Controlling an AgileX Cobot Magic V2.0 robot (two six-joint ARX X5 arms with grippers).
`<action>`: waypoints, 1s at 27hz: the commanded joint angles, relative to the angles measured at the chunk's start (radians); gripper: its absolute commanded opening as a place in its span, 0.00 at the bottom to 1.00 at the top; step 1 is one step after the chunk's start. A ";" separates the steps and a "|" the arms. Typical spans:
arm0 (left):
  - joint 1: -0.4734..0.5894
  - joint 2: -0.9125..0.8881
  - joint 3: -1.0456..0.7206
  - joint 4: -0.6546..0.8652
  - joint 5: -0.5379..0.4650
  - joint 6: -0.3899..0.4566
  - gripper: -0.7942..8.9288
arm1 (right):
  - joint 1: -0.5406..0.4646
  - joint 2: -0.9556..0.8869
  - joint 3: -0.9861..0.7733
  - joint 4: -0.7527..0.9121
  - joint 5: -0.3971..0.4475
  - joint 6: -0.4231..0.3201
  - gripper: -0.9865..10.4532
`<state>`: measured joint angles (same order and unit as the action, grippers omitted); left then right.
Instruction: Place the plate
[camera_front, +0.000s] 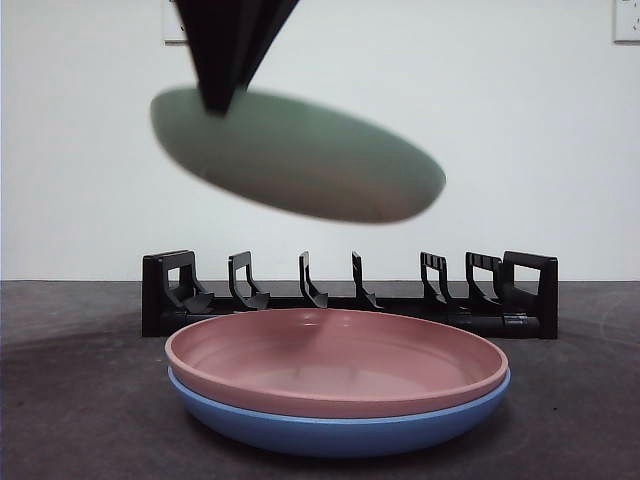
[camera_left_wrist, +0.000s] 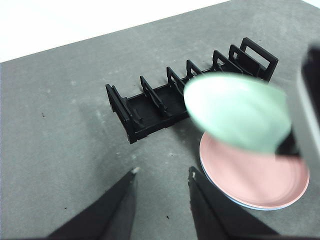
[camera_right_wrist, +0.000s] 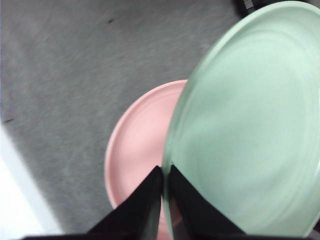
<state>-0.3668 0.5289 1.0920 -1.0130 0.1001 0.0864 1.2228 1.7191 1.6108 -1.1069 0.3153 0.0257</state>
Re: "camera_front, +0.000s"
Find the blue plate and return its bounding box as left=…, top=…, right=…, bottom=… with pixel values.
left=167, top=367, right=513, bottom=459

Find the white wall socket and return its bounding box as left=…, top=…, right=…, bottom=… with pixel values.
left=163, top=0, right=191, bottom=47
left=612, top=0, right=640, bottom=44

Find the black plastic dish rack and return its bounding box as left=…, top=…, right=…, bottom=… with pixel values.
left=141, top=248, right=560, bottom=342

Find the green plate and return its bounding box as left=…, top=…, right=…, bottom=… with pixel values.
left=149, top=85, right=447, bottom=225

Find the pink plate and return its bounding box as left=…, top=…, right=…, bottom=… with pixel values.
left=164, top=307, right=511, bottom=419

